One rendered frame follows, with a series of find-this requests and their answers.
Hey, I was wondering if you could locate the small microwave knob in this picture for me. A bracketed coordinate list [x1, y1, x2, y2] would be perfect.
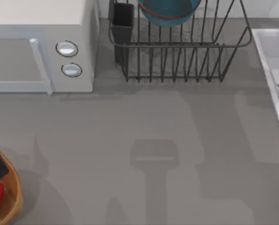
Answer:
[61, 62, 83, 77]

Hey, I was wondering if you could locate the black cutlery holder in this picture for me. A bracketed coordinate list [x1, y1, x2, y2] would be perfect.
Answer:
[108, 0, 135, 63]

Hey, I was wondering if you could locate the large microwave knob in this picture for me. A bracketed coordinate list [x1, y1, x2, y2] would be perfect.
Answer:
[55, 40, 79, 58]

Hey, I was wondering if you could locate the blue bowl with red rim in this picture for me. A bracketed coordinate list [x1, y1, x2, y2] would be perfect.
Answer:
[138, 0, 201, 26]

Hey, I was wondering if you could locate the pale microwave oven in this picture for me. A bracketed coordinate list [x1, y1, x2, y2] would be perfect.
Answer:
[0, 0, 99, 95]

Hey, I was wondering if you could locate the wooden bowl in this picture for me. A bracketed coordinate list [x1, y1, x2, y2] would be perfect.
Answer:
[0, 150, 24, 225]

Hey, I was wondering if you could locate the black wire dish rack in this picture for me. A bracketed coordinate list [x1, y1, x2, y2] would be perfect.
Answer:
[107, 0, 252, 83]

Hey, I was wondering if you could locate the microwave door handle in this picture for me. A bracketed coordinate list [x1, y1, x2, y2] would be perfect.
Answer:
[29, 38, 53, 95]

